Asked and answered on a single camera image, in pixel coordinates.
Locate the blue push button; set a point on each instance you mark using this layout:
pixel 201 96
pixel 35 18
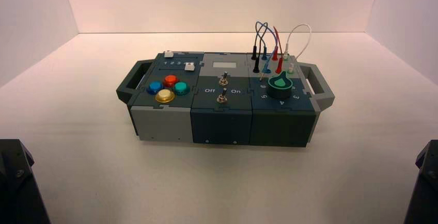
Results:
pixel 155 87

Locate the green rotary dial knob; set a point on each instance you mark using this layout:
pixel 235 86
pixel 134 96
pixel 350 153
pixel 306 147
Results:
pixel 280 86

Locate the metal toggle switch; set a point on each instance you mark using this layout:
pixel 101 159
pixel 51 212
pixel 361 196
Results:
pixel 223 79
pixel 222 97

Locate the grey and teal task box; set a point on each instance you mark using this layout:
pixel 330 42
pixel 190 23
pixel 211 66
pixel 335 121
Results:
pixel 219 120

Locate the small grey display screen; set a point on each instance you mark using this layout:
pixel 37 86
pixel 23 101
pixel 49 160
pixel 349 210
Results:
pixel 224 65

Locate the small white slider knob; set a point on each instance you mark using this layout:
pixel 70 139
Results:
pixel 168 54

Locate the red push button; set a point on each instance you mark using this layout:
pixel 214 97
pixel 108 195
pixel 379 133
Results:
pixel 170 80

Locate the yellow push button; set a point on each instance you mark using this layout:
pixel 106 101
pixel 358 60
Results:
pixel 165 96

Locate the teal push button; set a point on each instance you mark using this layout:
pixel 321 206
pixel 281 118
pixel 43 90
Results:
pixel 181 87

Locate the large white slider knob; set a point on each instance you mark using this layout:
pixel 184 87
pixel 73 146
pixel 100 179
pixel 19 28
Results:
pixel 189 67

